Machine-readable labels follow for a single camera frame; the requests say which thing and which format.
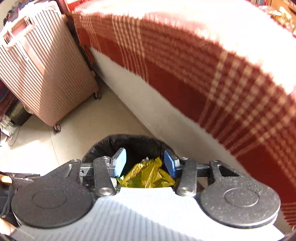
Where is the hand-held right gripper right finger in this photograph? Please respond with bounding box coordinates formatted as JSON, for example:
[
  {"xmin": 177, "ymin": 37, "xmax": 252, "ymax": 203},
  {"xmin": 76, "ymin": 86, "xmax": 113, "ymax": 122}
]
[{"xmin": 164, "ymin": 150, "xmax": 240, "ymax": 197}]

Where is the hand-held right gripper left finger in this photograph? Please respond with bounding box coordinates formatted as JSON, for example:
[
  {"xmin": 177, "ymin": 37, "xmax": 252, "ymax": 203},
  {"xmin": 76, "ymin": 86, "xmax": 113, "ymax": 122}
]
[{"xmin": 58, "ymin": 148, "xmax": 127, "ymax": 197}]

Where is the black-lined trash bin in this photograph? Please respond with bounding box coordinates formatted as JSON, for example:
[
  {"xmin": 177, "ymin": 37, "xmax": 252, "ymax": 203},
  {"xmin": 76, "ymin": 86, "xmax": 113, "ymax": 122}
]
[{"xmin": 81, "ymin": 134, "xmax": 178, "ymax": 191}]

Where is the yellow plastic bag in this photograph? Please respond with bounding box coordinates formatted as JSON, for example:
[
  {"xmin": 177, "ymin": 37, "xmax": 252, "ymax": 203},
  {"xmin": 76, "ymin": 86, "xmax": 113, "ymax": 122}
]
[{"xmin": 116, "ymin": 157, "xmax": 176, "ymax": 189}]

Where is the person's left hand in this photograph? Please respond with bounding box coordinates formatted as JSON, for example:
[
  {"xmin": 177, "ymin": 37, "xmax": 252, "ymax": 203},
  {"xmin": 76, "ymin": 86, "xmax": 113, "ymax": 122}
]
[{"xmin": 0, "ymin": 175, "xmax": 17, "ymax": 236}]

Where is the white bed base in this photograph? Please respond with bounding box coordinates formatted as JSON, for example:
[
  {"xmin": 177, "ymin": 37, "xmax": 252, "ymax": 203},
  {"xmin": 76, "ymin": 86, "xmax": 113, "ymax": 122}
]
[{"xmin": 89, "ymin": 47, "xmax": 251, "ymax": 178}]

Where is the black bag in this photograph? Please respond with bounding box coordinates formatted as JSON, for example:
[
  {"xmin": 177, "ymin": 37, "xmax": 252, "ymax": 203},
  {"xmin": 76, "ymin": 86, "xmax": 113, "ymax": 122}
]
[{"xmin": 6, "ymin": 101, "xmax": 33, "ymax": 127}]

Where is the red plaid blanket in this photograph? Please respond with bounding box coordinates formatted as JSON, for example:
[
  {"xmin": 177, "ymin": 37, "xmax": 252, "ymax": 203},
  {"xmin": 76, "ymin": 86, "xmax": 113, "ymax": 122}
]
[{"xmin": 72, "ymin": 0, "xmax": 296, "ymax": 229}]

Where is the pink ribbed suitcase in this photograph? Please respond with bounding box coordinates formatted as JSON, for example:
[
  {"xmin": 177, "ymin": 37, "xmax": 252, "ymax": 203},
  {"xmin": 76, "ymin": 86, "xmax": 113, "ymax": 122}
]
[{"xmin": 0, "ymin": 0, "xmax": 102, "ymax": 133}]

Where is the cluttered shelf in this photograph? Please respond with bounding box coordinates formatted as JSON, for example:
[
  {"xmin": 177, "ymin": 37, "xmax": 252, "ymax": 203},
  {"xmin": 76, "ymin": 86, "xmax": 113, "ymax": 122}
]
[{"xmin": 252, "ymin": 0, "xmax": 296, "ymax": 37}]

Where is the white wire object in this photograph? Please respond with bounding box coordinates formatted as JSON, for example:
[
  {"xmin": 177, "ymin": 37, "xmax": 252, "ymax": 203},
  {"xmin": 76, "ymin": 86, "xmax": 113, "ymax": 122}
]
[{"xmin": 0, "ymin": 115, "xmax": 20, "ymax": 147}]

